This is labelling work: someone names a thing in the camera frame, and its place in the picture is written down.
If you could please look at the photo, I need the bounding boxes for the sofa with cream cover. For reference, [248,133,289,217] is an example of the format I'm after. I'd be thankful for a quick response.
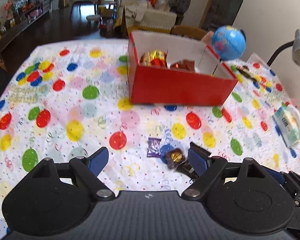
[114,0,177,34]

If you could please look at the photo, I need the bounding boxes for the snack wrapper near globe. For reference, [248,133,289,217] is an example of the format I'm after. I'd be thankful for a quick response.
[236,66,257,82]

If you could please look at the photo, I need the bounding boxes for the red yellow chips bag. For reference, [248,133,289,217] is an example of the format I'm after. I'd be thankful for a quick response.
[140,50,167,68]

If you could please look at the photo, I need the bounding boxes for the black snack wrapper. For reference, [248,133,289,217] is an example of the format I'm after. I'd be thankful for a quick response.
[177,142,212,181]

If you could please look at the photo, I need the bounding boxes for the small round stool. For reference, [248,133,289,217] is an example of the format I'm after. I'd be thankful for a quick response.
[86,15,101,26]

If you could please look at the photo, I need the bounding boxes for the silver desk lamp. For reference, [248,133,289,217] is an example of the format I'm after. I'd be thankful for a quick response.
[267,29,300,67]

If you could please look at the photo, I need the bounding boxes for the brown Oreo snack bag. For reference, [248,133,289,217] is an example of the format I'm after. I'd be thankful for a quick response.
[170,59,195,73]

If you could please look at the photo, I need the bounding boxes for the tissue box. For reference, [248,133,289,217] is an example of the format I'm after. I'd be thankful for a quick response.
[272,105,300,147]

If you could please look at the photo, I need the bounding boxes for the dark gold chocolate candy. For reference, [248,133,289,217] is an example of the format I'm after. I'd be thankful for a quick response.
[165,148,186,169]

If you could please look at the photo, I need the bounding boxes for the wooden chair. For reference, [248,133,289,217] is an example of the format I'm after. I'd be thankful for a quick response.
[170,25,207,40]

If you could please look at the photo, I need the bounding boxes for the TV cabinet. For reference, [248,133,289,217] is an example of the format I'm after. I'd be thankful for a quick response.
[0,0,53,53]

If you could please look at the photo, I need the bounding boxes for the blue desk globe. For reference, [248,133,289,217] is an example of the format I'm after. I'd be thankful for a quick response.
[211,25,246,61]

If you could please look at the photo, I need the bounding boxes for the purple candy wrapper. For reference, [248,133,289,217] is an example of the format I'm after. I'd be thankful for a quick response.
[147,137,161,158]

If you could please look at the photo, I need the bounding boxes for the red cardboard box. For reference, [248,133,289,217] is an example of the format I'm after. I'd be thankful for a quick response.
[128,30,238,106]

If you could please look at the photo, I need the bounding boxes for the balloon pattern tablecloth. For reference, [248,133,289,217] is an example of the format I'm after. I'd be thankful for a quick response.
[0,40,300,238]

